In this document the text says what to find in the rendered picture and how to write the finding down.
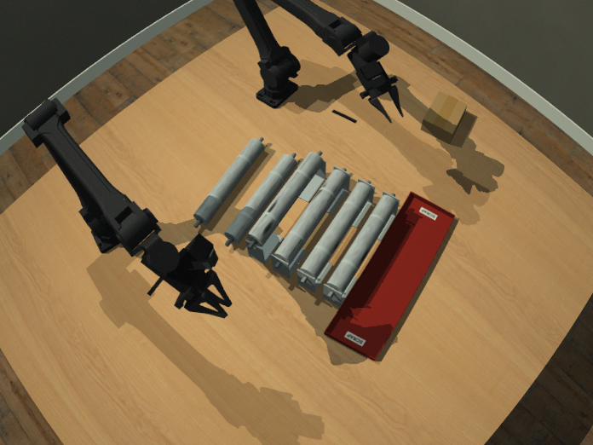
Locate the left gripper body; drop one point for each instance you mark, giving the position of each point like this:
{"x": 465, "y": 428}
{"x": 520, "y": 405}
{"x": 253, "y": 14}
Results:
{"x": 380, "y": 90}

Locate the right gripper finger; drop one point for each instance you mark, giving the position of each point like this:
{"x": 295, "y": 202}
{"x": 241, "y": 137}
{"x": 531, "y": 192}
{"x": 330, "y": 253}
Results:
{"x": 206, "y": 297}
{"x": 214, "y": 280}

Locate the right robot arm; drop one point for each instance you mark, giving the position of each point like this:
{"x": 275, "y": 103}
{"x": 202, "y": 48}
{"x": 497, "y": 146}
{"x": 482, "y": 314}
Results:
{"x": 159, "y": 255}

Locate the red rectangular tray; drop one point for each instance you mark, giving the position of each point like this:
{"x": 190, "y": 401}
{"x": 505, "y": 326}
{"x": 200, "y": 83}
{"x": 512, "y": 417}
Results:
{"x": 387, "y": 284}

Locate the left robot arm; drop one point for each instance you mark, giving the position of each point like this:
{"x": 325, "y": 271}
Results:
{"x": 278, "y": 64}

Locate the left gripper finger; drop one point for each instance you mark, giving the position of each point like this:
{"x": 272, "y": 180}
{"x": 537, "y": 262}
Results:
{"x": 377, "y": 103}
{"x": 394, "y": 93}

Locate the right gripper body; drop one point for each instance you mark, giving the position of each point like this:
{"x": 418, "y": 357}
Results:
{"x": 196, "y": 289}

